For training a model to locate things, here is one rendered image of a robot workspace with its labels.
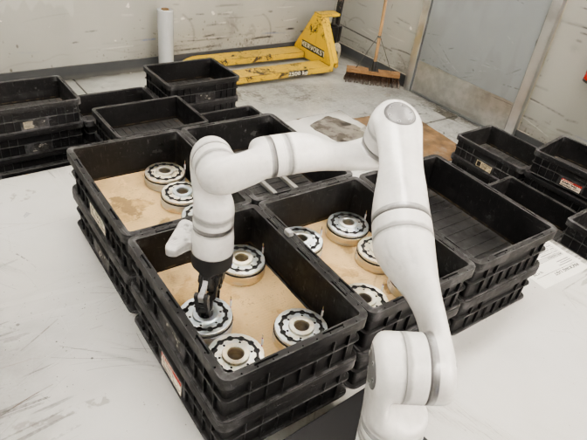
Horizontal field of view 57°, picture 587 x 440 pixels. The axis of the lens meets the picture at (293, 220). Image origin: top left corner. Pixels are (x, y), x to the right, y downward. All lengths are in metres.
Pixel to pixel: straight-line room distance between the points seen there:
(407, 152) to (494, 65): 3.41
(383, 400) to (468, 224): 0.86
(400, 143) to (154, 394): 0.66
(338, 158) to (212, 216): 0.23
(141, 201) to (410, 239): 0.80
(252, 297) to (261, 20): 4.02
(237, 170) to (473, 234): 0.80
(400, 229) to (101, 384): 0.67
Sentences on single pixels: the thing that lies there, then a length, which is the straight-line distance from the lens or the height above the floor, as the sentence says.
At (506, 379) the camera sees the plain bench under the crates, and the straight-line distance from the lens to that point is 1.31.
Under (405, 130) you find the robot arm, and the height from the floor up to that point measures 1.24.
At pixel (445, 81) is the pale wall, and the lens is 4.54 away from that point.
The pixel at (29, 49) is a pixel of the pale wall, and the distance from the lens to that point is 4.25.
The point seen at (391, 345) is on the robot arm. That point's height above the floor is 1.11.
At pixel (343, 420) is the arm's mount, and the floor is 0.78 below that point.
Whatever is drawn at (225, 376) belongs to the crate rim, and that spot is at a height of 0.93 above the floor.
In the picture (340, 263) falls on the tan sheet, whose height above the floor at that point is 0.83.
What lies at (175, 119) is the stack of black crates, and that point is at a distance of 2.60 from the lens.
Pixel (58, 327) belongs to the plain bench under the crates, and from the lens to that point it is 1.27.
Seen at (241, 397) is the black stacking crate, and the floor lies 0.87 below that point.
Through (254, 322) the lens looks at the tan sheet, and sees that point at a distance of 1.07.
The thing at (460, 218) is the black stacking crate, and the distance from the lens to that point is 1.52.
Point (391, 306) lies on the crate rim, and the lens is 1.01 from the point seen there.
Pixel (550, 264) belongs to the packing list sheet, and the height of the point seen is 0.70.
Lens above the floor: 1.60
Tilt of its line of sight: 35 degrees down
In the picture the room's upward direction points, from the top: 8 degrees clockwise
